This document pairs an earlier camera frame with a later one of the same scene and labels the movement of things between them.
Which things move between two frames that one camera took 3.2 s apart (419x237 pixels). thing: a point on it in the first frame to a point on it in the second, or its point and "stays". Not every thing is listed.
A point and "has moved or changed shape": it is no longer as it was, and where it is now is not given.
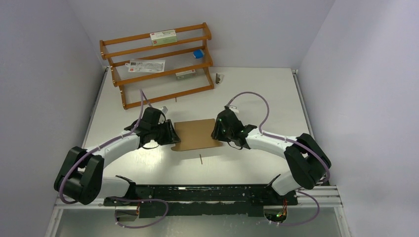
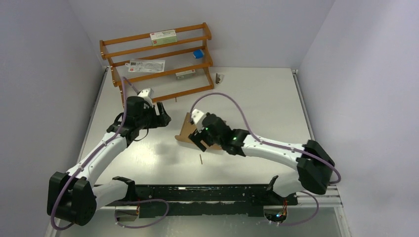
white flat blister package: (149, 65) stays
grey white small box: (186, 74) stays
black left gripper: (170, 134) to (160, 120)
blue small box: (198, 54) stays
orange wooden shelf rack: (157, 65) stays
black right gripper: (216, 133) to (196, 139)
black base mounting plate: (205, 201) stays
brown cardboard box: (195, 135) has moved or changed shape
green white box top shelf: (163, 37) stays
